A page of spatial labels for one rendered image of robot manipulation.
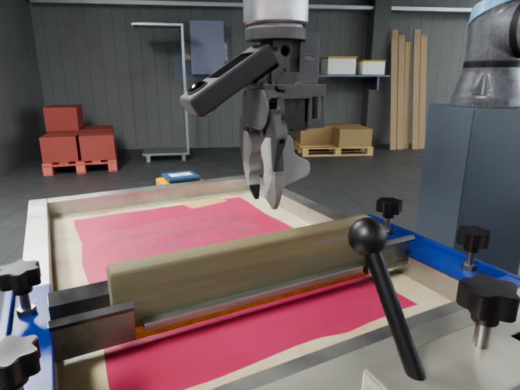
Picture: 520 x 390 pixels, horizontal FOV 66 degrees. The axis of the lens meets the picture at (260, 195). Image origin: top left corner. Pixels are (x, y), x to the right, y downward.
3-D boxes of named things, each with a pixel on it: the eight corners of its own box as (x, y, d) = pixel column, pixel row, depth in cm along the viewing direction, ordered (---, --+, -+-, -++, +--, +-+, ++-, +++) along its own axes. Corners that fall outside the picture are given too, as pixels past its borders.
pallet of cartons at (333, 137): (356, 147, 761) (357, 123, 748) (374, 155, 681) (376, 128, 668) (292, 148, 745) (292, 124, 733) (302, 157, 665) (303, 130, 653)
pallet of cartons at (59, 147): (60, 155, 678) (53, 104, 654) (133, 154, 693) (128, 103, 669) (22, 176, 534) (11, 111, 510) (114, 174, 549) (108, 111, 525)
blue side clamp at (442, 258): (347, 251, 78) (350, 217, 76) (367, 247, 80) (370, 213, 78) (497, 337, 52) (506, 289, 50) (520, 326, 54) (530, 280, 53)
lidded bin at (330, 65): (347, 75, 725) (349, 57, 717) (356, 74, 684) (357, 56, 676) (319, 74, 718) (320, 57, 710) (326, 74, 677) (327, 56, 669)
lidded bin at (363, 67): (377, 75, 728) (378, 60, 721) (385, 74, 694) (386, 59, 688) (354, 74, 722) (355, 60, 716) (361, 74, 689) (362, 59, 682)
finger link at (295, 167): (318, 206, 50) (313, 131, 49) (277, 213, 47) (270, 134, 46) (305, 203, 53) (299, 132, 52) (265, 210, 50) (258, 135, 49)
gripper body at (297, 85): (325, 133, 50) (330, 28, 46) (263, 138, 46) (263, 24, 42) (292, 126, 56) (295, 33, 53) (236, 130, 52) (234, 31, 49)
